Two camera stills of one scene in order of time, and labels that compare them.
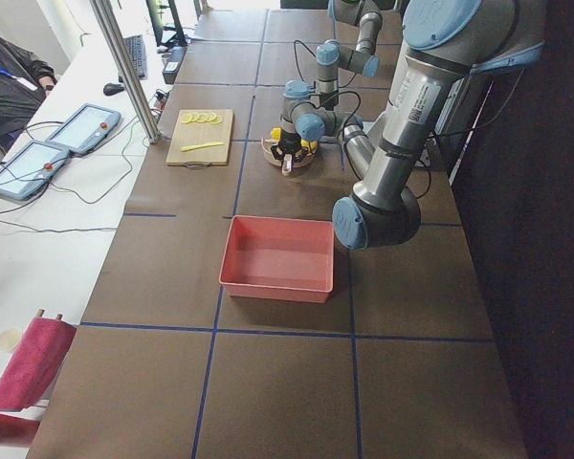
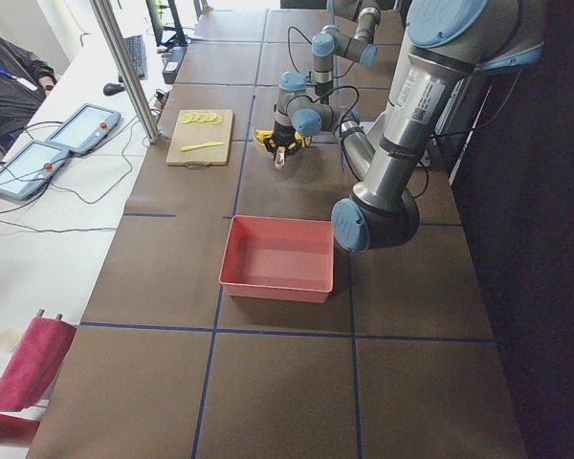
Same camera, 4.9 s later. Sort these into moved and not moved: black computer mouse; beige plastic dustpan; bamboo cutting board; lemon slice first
Moved: beige plastic dustpan
Not moved: lemon slice first; bamboo cutting board; black computer mouse
